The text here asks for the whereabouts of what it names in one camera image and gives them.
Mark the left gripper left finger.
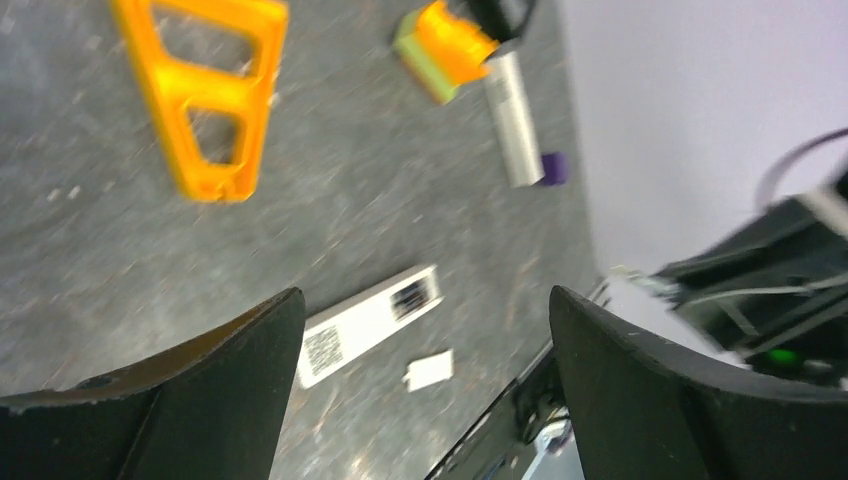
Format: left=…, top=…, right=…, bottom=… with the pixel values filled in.
left=1, top=288, right=306, bottom=479

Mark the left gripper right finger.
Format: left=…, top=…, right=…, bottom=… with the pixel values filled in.
left=549, top=286, right=847, bottom=479

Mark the white remote control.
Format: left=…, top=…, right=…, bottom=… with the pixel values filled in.
left=297, top=264, right=443, bottom=389
left=483, top=50, right=544, bottom=188

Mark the white battery cover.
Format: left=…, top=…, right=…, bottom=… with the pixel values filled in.
left=403, top=349, right=454, bottom=392

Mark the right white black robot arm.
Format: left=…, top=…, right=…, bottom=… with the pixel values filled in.
left=611, top=178, right=847, bottom=389

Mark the purple cube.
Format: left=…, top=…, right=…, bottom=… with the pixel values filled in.
left=539, top=151, right=570, bottom=187

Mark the orange green toy block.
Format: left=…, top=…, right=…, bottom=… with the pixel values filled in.
left=392, top=1, right=499, bottom=105

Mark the black grey checkerboard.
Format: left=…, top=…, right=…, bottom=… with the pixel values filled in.
left=466, top=0, right=538, bottom=43

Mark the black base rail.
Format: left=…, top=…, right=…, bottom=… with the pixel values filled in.
left=426, top=342, right=574, bottom=479

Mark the orange triangular plastic frame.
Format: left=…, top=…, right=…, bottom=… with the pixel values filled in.
left=110, top=0, right=289, bottom=203

